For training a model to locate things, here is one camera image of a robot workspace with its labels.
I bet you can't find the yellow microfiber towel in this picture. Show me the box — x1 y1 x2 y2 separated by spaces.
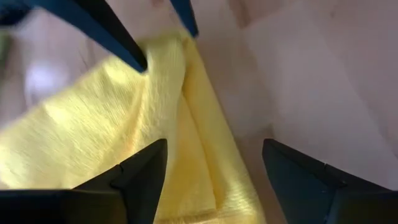
0 27 268 224

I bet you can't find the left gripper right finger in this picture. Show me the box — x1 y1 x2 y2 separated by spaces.
262 138 398 224

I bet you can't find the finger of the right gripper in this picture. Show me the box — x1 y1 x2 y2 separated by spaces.
30 0 147 73
169 0 200 38

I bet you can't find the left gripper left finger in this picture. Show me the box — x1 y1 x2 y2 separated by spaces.
0 138 169 224

